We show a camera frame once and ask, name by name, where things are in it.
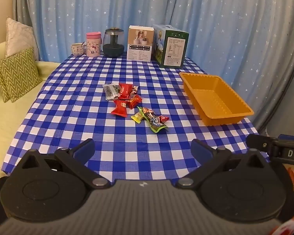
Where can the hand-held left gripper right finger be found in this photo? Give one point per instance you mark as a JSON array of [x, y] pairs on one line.
[[201, 150]]

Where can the red twisted candy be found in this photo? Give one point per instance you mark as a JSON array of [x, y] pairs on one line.
[[135, 100]]

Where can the clear black-print snack packet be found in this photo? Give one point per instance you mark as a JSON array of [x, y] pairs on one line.
[[110, 91]]

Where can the pale yellow sofa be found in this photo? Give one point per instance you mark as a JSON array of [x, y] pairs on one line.
[[7, 117]]

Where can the yellow candy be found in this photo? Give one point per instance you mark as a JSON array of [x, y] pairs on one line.
[[137, 117]]

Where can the green-edged dark snack packet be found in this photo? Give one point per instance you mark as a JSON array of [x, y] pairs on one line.
[[154, 122]]

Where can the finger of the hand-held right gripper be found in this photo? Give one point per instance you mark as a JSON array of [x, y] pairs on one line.
[[258, 142]]

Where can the brown white candy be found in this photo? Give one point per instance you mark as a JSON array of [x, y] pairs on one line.
[[135, 89]]

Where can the dark glass jar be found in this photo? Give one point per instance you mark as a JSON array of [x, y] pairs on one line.
[[113, 42]]

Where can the blue star curtain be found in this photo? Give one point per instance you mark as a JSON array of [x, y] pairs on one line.
[[142, 7]]

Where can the red snack packet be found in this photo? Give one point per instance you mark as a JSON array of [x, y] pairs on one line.
[[125, 91], [120, 107]]

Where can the green carton box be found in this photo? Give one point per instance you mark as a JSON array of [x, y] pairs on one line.
[[172, 47]]

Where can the grey lace-trimmed curtain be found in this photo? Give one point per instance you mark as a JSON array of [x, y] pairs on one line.
[[281, 98]]

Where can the patterned white mug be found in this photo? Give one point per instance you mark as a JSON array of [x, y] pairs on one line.
[[77, 49]]

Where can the pink cartoon thermos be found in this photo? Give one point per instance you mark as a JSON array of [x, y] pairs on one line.
[[93, 45]]

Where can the orange plastic tray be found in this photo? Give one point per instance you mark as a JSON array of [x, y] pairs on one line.
[[215, 100]]

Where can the blue white checked tablecloth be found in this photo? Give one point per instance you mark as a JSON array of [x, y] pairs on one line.
[[71, 98]]

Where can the red white printed cloth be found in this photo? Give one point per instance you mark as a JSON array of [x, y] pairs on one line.
[[288, 226]]

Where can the spoon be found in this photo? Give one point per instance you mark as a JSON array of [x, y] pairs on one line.
[[83, 44]]

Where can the green zigzag pillow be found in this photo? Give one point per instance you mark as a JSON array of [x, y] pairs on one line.
[[17, 73]]

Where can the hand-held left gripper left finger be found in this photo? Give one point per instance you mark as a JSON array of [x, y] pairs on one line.
[[84, 150]]

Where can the white product box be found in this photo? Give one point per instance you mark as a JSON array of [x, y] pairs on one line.
[[139, 45]]

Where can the grey pillow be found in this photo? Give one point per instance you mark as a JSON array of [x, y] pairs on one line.
[[18, 38]]

